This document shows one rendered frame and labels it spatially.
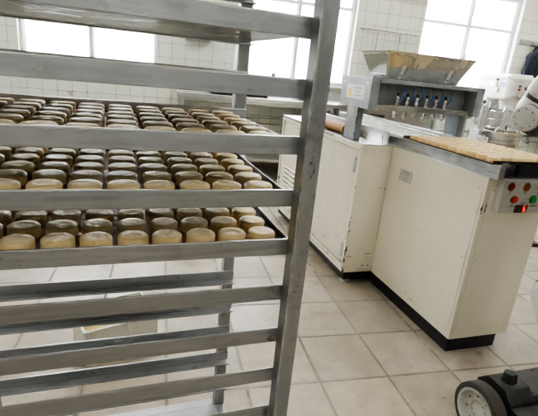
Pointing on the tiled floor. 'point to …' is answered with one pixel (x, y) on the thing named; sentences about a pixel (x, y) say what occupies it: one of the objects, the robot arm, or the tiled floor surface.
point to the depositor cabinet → (342, 198)
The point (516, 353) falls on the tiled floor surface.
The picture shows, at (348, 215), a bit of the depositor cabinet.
